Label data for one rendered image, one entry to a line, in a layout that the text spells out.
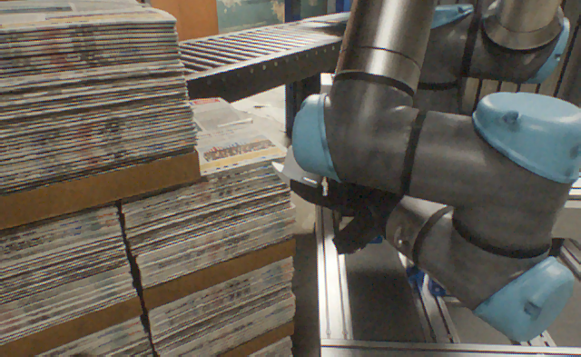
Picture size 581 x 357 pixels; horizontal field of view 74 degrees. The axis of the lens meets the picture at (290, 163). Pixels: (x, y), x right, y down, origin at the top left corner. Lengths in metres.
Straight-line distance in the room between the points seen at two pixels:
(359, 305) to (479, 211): 0.95
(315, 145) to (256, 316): 0.57
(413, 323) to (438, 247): 0.87
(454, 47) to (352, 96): 0.46
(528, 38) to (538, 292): 0.47
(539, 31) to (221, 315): 0.73
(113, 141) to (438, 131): 0.38
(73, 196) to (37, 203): 0.04
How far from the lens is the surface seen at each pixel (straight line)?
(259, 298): 0.82
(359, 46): 0.35
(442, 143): 0.31
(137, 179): 0.56
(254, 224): 0.70
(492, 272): 0.36
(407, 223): 0.40
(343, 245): 0.52
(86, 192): 0.56
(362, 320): 1.22
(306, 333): 1.44
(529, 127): 0.30
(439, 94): 0.81
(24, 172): 0.55
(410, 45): 0.35
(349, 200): 0.47
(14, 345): 0.72
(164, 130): 0.54
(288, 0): 2.66
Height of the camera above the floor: 1.12
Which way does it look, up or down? 28 degrees down
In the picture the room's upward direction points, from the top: straight up
